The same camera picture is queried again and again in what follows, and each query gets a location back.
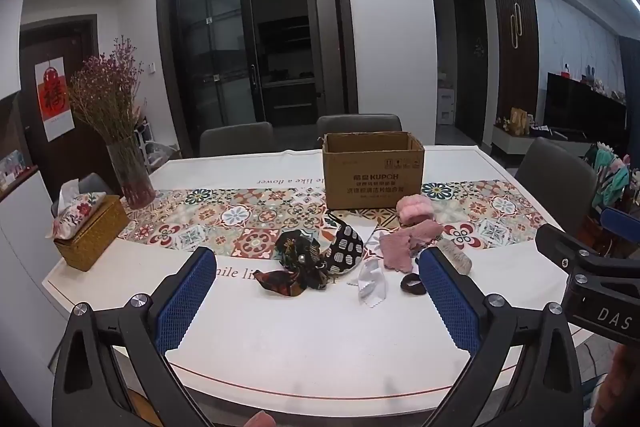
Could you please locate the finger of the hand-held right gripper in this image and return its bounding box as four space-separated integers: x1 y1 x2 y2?
600 207 640 234
535 223 640 280

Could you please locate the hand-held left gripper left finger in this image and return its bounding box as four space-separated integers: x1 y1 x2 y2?
52 247 218 427

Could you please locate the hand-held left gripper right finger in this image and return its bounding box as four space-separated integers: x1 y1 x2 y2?
417 248 586 427

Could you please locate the pink fluffy cloth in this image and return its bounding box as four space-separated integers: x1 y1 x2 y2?
396 196 436 226

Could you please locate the white square gauze cloth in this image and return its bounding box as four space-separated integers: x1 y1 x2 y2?
325 212 383 253

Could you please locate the black patterned eye mask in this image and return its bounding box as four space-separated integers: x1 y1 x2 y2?
320 214 366 278

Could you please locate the brown cardboard box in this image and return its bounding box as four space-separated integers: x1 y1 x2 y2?
321 131 426 211

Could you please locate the person's right hand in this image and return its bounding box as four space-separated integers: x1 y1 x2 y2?
594 344 640 427

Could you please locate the person's left hand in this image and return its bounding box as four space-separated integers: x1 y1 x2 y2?
240 411 277 427

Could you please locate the dark brown hair scrunchie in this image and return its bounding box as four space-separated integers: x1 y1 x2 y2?
400 273 427 295

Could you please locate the grey knitted cloth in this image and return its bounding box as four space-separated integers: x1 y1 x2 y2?
437 238 473 278

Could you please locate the green and pink clothing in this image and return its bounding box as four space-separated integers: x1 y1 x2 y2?
584 144 632 208

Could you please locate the pink knitted cloth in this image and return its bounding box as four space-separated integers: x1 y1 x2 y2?
378 219 443 275

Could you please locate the white thin wiping cloth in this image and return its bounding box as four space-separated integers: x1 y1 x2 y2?
347 259 388 308

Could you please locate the colourful patterned table runner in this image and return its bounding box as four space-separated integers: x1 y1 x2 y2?
117 179 548 260

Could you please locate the woven tissue box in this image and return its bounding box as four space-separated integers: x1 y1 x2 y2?
52 194 131 272

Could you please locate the white television console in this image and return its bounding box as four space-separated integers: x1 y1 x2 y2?
491 124 593 158

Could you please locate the dark floral fabric scrunchie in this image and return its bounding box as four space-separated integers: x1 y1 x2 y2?
252 229 336 298

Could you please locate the black television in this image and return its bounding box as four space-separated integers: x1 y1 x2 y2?
544 72 628 144

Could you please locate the gold paper bag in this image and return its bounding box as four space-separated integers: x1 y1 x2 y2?
509 107 532 136

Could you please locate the glass vase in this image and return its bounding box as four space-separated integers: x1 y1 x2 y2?
106 139 157 210

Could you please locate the floral tissue box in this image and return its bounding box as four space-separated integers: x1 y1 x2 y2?
47 179 107 240

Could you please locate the white storage rack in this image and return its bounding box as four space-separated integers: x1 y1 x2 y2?
134 119 173 164

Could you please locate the white sideboard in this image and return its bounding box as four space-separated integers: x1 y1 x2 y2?
0 166 68 413

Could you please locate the dark interior door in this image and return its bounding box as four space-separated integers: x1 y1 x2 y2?
454 0 489 146

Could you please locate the colourful printed box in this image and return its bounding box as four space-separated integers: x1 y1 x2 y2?
0 150 27 191

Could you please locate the dried pink flower bouquet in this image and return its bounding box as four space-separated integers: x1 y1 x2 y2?
67 36 148 148

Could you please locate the dark sliding glass door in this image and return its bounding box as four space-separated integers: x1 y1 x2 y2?
156 0 358 158

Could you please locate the dark brown entrance door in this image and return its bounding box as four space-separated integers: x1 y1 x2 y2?
19 14 101 202

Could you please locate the grey refrigerator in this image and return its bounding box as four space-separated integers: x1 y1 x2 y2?
305 0 337 115

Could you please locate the brown cabinet with gold handles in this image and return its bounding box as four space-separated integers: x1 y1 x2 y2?
490 0 541 134

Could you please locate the red and white wall calendar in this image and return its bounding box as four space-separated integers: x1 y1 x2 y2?
34 59 76 142

